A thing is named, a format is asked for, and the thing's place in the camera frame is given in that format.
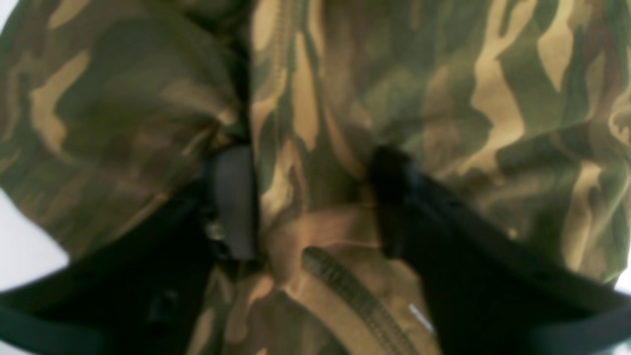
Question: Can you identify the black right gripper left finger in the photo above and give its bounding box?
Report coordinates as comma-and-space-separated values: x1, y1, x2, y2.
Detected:
1, 144, 258, 355

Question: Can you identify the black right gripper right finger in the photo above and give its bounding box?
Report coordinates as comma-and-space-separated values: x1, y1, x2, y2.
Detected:
370, 146, 631, 355

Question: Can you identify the camouflage T-shirt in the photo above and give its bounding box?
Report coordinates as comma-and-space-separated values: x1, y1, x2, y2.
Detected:
1, 0, 630, 355

